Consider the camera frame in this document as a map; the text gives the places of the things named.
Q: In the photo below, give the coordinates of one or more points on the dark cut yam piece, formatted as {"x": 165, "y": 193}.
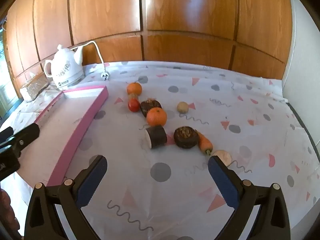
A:
{"x": 157, "y": 137}

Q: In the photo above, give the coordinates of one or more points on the glittery tissue box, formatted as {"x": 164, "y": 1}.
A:
{"x": 35, "y": 87}

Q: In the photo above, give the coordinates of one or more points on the large orange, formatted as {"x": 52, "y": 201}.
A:
{"x": 156, "y": 116}

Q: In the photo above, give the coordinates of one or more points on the window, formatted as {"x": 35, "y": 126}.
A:
{"x": 3, "y": 62}

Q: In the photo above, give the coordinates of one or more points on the orange carrot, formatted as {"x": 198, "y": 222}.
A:
{"x": 205, "y": 142}

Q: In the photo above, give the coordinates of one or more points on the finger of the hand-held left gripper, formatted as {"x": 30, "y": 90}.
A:
{"x": 5, "y": 133}
{"x": 25, "y": 136}

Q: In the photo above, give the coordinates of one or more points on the small orange with stem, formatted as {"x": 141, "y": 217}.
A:
{"x": 134, "y": 88}

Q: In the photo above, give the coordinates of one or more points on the pale root slice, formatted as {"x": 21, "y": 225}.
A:
{"x": 223, "y": 156}

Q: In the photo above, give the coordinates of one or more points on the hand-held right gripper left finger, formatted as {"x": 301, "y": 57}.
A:
{"x": 91, "y": 180}

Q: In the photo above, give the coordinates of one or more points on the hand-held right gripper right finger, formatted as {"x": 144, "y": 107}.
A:
{"x": 222, "y": 180}

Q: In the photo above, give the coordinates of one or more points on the white ceramic electric kettle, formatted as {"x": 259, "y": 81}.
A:
{"x": 65, "y": 72}

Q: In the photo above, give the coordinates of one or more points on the pale round potato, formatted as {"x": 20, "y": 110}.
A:
{"x": 182, "y": 107}

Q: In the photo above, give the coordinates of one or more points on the white patterned tablecloth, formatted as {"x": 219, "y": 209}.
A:
{"x": 175, "y": 180}

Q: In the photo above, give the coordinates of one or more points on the red tomato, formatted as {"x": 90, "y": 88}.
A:
{"x": 134, "y": 105}

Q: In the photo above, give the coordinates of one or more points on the pink shallow box tray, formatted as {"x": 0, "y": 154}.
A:
{"x": 81, "y": 130}

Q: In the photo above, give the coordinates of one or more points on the dark brown water chestnut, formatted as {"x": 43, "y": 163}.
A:
{"x": 150, "y": 106}
{"x": 186, "y": 137}

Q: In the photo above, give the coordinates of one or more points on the wooden panelled cabinet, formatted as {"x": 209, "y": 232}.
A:
{"x": 175, "y": 17}

